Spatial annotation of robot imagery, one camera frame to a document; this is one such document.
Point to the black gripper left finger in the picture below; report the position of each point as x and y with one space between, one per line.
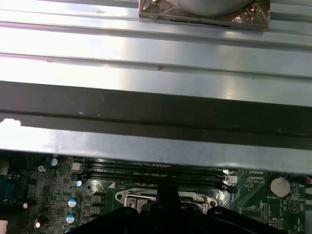
136 221

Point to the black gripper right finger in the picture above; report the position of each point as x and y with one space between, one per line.
219 221

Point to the metal socket cover frame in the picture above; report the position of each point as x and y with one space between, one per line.
141 203

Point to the CPU socket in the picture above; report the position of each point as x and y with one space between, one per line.
122 207

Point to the black RAM slot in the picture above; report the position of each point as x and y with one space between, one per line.
136 174
136 168

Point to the grey square inductor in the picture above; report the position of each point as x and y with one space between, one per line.
97 197
96 209

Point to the small white board connector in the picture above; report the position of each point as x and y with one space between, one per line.
232 179
76 166

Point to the green motherboard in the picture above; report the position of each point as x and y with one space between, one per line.
256 195

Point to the small silver capacitor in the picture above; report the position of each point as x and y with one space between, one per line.
73 202
54 161
25 205
37 224
41 168
78 183
71 217

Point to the silver coin cell battery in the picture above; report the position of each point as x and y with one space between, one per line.
280 187

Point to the black open PC case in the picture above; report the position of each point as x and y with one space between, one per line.
156 117

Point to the blue video port connector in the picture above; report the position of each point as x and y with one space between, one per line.
5 187

